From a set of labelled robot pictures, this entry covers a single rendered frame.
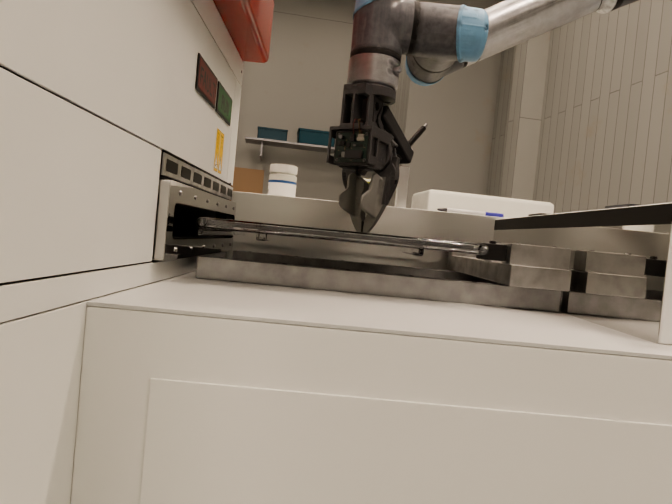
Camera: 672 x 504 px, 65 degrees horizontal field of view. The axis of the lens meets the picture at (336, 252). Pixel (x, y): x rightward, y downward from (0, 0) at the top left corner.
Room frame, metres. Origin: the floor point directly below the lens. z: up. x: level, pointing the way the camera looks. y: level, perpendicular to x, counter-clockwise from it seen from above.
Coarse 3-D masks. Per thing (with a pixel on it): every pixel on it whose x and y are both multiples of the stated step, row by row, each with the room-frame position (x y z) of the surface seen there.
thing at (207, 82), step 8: (200, 64) 0.73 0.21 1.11; (200, 72) 0.73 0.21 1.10; (208, 72) 0.78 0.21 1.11; (200, 80) 0.74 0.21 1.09; (208, 80) 0.78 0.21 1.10; (216, 80) 0.83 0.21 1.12; (200, 88) 0.74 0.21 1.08; (208, 88) 0.79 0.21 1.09; (216, 88) 0.84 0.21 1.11; (208, 96) 0.79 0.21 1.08
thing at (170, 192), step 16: (160, 192) 0.61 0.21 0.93; (176, 192) 0.64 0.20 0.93; (192, 192) 0.71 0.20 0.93; (160, 208) 0.61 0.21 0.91; (208, 208) 0.81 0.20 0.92; (224, 208) 0.94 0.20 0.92; (160, 224) 0.61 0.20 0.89; (160, 240) 0.61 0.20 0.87; (176, 240) 0.66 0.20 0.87; (192, 240) 0.73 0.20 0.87; (208, 240) 0.83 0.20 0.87; (224, 240) 0.96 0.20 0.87; (160, 256) 0.61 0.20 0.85; (176, 256) 0.66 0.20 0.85; (192, 256) 0.74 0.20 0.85
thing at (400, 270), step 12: (240, 252) 0.99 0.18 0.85; (252, 252) 0.99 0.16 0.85; (300, 264) 0.99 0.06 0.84; (312, 264) 0.99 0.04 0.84; (324, 264) 0.99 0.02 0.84; (336, 264) 0.99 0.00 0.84; (348, 264) 0.99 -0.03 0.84; (360, 264) 0.99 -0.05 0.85; (372, 264) 0.99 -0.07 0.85; (420, 276) 0.99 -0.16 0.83; (432, 276) 0.99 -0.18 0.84; (444, 276) 0.99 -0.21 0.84; (456, 276) 0.99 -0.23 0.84; (468, 276) 0.99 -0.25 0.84
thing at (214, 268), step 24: (216, 264) 0.72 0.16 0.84; (240, 264) 0.72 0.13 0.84; (264, 264) 0.72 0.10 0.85; (288, 264) 0.73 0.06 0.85; (312, 288) 0.72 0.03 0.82; (336, 288) 0.72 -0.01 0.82; (360, 288) 0.72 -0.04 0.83; (384, 288) 0.72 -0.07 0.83; (408, 288) 0.72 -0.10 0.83; (432, 288) 0.72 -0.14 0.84; (456, 288) 0.72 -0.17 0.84; (480, 288) 0.72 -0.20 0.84; (504, 288) 0.72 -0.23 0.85; (528, 288) 0.72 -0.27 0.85
